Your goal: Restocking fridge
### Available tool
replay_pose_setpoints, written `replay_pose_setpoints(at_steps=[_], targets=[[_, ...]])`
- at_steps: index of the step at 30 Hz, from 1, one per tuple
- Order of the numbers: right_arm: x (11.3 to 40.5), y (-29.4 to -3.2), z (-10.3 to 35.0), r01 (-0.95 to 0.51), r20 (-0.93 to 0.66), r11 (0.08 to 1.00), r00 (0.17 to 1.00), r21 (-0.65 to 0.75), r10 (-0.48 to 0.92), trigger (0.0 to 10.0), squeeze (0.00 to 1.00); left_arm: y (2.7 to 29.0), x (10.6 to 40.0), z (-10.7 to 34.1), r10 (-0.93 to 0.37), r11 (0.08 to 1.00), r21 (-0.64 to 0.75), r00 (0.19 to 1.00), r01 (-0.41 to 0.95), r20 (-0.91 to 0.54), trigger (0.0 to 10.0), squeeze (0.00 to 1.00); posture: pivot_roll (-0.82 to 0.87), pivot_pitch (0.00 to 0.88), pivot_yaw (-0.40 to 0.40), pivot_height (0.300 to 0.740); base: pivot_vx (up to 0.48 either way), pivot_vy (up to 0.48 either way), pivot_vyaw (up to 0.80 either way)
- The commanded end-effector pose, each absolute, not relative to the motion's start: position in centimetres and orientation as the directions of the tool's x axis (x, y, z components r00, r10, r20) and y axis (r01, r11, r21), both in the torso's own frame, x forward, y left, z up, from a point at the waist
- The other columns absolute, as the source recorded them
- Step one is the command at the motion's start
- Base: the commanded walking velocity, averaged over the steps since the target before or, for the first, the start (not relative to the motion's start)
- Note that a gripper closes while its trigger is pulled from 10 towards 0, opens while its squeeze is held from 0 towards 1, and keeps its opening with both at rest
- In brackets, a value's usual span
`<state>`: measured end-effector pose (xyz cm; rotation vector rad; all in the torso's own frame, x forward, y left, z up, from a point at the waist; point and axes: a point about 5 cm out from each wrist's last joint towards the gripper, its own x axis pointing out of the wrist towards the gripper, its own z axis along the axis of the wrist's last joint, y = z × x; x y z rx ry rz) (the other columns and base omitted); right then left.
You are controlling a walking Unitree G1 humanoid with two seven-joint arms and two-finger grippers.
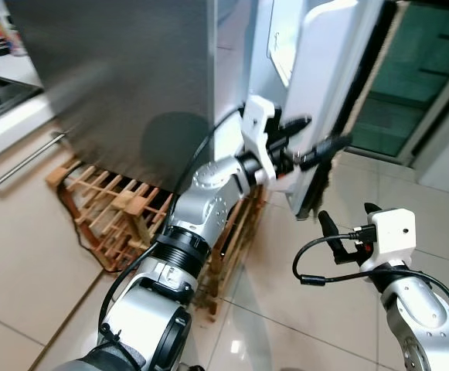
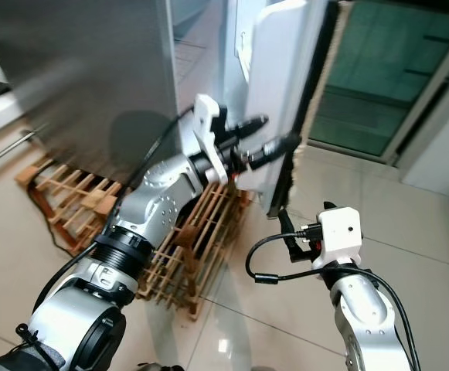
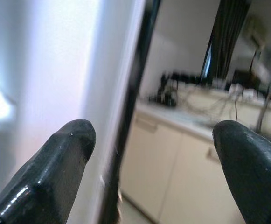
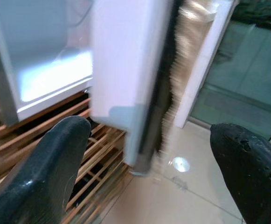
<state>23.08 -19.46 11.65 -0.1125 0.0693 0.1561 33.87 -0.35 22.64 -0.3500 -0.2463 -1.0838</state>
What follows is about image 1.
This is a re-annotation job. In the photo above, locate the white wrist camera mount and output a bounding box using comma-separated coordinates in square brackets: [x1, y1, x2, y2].
[360, 208, 417, 272]
[240, 96, 288, 187]

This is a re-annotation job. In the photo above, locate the wooden slatted rack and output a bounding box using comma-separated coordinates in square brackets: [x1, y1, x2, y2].
[45, 157, 270, 319]

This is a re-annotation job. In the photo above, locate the white-lined fridge door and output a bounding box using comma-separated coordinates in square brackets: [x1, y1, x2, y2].
[265, 0, 399, 222]

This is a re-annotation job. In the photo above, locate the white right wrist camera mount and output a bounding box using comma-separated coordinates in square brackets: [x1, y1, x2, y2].
[360, 208, 417, 272]

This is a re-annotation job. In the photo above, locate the green glass door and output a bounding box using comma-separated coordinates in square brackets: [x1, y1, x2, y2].
[346, 0, 449, 165]

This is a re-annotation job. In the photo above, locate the metal cabinet bar handle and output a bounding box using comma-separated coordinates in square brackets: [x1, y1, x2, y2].
[0, 130, 69, 191]

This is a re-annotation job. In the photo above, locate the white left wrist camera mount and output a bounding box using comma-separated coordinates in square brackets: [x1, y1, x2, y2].
[240, 96, 288, 187]

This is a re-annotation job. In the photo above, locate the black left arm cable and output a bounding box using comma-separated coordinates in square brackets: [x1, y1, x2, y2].
[170, 104, 248, 203]

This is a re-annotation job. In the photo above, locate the silver fridge body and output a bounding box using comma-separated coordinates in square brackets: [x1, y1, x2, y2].
[6, 0, 244, 194]

